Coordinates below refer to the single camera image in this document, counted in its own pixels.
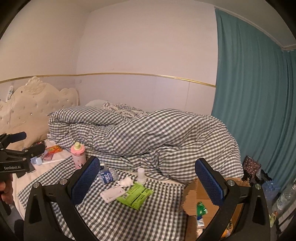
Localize pink kids water bottle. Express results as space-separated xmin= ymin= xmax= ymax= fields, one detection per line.
xmin=70 ymin=142 xmax=87 ymax=169

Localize grey gingham bed sheet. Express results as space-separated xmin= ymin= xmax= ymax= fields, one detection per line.
xmin=17 ymin=155 xmax=200 ymax=241

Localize red orange snack packet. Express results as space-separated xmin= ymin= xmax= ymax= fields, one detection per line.
xmin=45 ymin=145 xmax=62 ymax=155

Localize green wet wipes pack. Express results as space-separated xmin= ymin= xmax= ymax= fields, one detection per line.
xmin=116 ymin=183 xmax=153 ymax=210

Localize green slipper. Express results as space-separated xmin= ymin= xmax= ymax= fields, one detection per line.
xmin=269 ymin=212 xmax=278 ymax=228

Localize pink flat packet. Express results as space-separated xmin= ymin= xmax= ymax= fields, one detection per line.
xmin=41 ymin=151 xmax=54 ymax=161

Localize teal curtain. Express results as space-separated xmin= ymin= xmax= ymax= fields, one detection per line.
xmin=212 ymin=9 xmax=295 ymax=188

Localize white rectangular plastic case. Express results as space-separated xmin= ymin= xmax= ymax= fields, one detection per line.
xmin=100 ymin=186 xmax=126 ymax=203

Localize grey gingham duvet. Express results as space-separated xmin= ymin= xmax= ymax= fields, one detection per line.
xmin=48 ymin=106 xmax=243 ymax=184

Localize small plastic water bottle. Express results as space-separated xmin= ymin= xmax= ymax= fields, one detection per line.
xmin=99 ymin=168 xmax=118 ymax=185

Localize small white plush toy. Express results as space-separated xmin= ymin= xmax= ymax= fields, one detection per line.
xmin=117 ymin=176 xmax=133 ymax=188

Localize person's left hand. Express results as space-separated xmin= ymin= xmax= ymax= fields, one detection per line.
xmin=0 ymin=174 xmax=14 ymax=205

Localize light blue small bottle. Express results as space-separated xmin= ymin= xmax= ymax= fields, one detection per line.
xmin=31 ymin=157 xmax=43 ymax=166

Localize cream tufted headboard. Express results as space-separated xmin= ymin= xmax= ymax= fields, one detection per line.
xmin=1 ymin=76 xmax=79 ymax=151

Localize green medicine sachet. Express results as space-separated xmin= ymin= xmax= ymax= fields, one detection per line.
xmin=197 ymin=202 xmax=208 ymax=217

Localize small blue white box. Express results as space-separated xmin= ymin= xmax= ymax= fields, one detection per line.
xmin=197 ymin=216 xmax=205 ymax=229

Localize large clear water bottle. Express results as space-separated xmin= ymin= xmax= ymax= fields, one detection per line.
xmin=271 ymin=183 xmax=295 ymax=214

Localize brown cardboard box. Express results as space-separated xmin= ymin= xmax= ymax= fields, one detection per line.
xmin=181 ymin=178 xmax=250 ymax=240

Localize white spray bottle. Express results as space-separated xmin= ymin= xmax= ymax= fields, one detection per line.
xmin=137 ymin=168 xmax=147 ymax=185

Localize dark floral bag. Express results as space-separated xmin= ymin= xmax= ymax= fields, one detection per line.
xmin=242 ymin=156 xmax=261 ymax=182

